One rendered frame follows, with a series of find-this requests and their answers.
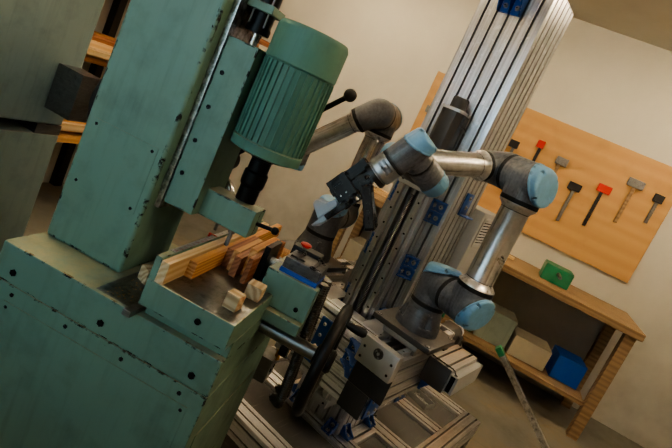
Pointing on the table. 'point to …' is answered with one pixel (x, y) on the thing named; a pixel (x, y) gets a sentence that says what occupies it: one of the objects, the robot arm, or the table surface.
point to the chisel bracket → (231, 212)
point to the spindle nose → (253, 180)
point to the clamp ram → (268, 259)
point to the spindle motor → (289, 94)
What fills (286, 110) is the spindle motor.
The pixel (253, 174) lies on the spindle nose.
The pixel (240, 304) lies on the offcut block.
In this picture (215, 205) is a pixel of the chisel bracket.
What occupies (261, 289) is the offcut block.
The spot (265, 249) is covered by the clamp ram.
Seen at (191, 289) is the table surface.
